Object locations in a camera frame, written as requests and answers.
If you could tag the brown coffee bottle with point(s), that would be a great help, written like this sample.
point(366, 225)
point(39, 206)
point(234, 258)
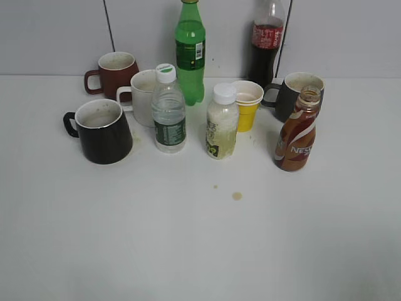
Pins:
point(298, 133)

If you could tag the black mug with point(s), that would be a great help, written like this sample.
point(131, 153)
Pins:
point(102, 128)

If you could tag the yellow paper cup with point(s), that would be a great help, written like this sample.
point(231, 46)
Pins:
point(247, 113)

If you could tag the white paper cup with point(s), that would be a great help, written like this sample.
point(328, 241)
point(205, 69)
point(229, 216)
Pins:
point(248, 93)

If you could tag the pale yellow drink bottle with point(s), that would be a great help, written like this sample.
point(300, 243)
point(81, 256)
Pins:
point(222, 121)

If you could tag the clear water bottle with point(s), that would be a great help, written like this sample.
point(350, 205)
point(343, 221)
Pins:
point(168, 110)

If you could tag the white mug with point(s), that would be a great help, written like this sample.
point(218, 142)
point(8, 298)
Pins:
point(141, 87)

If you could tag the dark grey mug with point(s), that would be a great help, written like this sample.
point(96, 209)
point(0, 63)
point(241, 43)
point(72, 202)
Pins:
point(289, 90)

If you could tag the green soda bottle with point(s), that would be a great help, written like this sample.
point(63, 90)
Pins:
point(190, 49)

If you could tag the red-brown mug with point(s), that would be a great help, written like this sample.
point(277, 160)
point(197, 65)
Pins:
point(115, 70)

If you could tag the cola bottle red label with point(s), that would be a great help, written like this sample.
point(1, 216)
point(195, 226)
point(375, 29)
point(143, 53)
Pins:
point(266, 38)

